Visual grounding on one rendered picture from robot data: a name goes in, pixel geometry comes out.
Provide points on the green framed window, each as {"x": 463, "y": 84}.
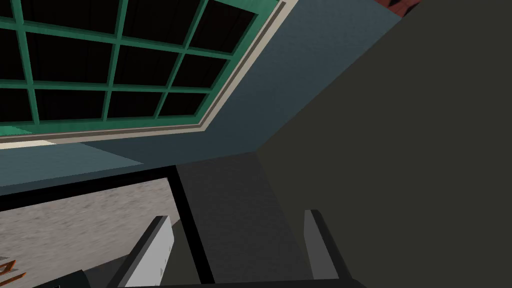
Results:
{"x": 120, "y": 68}

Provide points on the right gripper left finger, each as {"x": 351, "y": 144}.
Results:
{"x": 150, "y": 256}

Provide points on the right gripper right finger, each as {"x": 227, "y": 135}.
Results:
{"x": 320, "y": 252}

